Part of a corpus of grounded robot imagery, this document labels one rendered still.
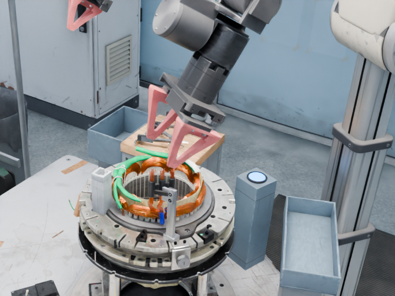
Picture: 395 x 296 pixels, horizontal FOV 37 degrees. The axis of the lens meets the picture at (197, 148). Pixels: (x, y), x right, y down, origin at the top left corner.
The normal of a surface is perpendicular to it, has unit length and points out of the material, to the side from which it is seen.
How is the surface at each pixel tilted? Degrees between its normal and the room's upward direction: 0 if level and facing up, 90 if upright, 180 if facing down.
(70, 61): 90
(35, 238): 0
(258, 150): 0
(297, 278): 90
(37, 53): 90
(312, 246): 0
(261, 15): 90
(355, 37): 104
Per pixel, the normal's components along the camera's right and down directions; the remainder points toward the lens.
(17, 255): 0.07, -0.86
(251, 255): 0.65, 0.42
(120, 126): 0.89, 0.29
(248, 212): -0.76, 0.28
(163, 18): -0.78, -0.28
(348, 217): 0.39, 0.49
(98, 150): -0.46, 0.42
